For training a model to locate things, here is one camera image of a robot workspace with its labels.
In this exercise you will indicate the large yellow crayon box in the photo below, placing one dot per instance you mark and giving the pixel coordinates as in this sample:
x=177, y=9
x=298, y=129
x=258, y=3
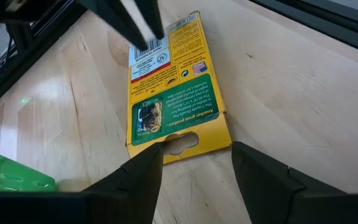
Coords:
x=179, y=93

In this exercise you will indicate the green plastic tray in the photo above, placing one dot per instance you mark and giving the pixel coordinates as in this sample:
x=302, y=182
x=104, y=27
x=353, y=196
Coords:
x=11, y=174

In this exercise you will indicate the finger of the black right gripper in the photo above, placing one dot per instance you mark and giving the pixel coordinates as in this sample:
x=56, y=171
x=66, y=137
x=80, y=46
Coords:
x=117, y=18
x=152, y=18

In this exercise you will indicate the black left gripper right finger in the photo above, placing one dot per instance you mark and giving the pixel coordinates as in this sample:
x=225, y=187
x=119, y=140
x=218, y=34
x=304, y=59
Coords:
x=266, y=186

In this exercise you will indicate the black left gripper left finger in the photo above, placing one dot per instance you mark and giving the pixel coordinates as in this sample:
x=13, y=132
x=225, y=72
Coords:
x=129, y=193

